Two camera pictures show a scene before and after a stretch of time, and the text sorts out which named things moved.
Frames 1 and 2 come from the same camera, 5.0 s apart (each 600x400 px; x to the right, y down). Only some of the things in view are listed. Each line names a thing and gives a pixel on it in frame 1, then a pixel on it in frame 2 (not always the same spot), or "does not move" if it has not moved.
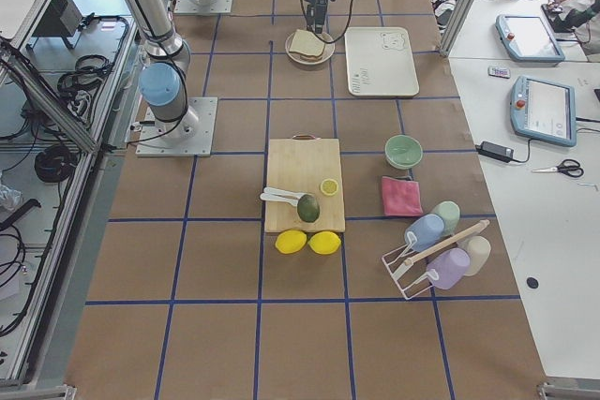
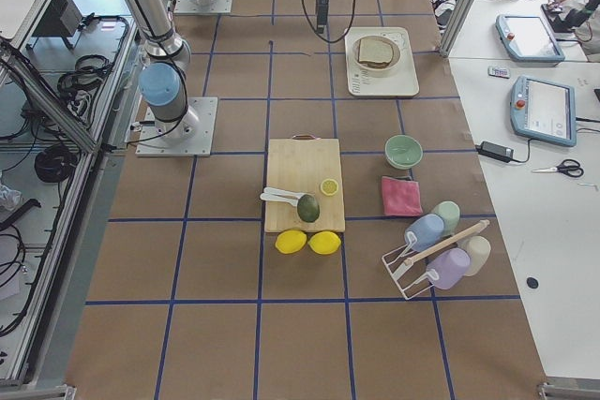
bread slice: (309, 57) -> (375, 65)
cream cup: (478, 249) does not move
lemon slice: (329, 186) does not move
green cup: (450, 212) does not move
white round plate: (329, 50) -> (376, 66)
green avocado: (308, 208) does not move
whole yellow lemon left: (290, 241) does not move
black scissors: (570, 167) does not move
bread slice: (307, 42) -> (375, 50)
